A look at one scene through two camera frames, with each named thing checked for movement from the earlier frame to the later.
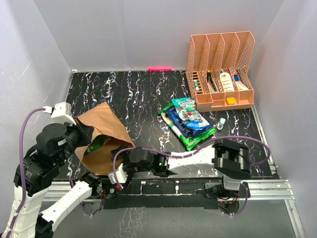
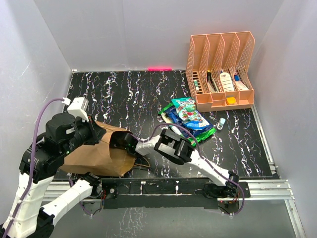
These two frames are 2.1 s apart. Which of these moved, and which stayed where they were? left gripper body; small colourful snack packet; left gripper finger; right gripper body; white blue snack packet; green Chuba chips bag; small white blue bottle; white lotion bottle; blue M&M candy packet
Moved: white blue snack packet; right gripper body; left gripper finger
Stayed: green Chuba chips bag; blue M&M candy packet; left gripper body; small white blue bottle; small colourful snack packet; white lotion bottle
